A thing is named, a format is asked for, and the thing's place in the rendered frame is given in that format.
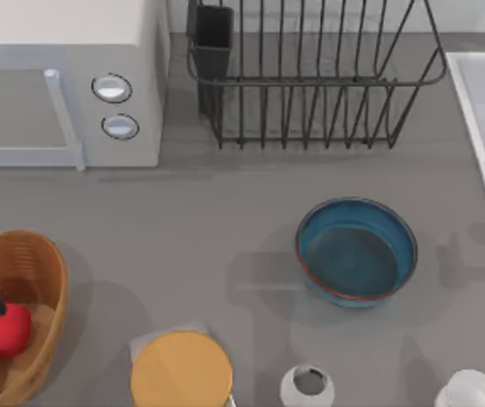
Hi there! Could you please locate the blue bowl with red rim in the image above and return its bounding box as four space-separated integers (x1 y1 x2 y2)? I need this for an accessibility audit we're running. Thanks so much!
295 197 419 309

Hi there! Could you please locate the small silver microwave knob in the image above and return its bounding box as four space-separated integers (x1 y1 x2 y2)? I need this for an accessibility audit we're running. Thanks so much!
100 113 141 141

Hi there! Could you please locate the black utensil holder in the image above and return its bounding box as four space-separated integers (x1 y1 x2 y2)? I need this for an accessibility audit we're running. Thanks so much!
186 0 236 116

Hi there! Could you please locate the pale microwave oven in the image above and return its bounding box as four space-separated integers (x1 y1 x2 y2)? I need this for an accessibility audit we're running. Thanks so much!
0 0 170 171

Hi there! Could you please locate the large silver microwave knob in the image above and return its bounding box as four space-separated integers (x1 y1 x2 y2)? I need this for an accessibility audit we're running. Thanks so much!
91 73 133 105

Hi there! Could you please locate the small white vase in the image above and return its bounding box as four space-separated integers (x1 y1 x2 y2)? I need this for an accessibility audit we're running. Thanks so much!
279 363 337 407

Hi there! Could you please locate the brown wicker basket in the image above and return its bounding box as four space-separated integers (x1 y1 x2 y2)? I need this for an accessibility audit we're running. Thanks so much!
0 229 70 407

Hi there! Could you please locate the microwave oven glass door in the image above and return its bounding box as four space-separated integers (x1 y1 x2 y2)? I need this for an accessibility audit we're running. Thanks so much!
0 69 79 153

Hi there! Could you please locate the red apple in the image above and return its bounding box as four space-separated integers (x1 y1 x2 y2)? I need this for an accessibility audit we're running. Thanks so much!
0 302 33 358

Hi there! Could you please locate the dark wire dish rack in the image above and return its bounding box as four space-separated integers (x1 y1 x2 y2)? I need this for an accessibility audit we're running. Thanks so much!
186 0 449 151

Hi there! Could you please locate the pale microwave door handle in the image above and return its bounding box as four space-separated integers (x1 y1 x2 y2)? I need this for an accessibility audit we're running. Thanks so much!
42 69 87 172

